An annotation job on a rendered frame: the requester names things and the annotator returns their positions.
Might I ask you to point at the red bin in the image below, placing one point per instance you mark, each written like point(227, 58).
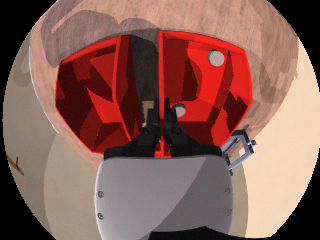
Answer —
point(215, 98)
point(89, 101)
point(158, 150)

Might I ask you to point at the grey metal disc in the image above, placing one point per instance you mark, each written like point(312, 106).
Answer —
point(215, 57)

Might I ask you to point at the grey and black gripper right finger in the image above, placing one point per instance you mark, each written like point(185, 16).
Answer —
point(183, 144)

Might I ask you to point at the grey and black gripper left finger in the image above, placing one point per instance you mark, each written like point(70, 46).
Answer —
point(141, 145)

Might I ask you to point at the dark grey disc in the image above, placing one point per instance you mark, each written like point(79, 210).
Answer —
point(180, 109)

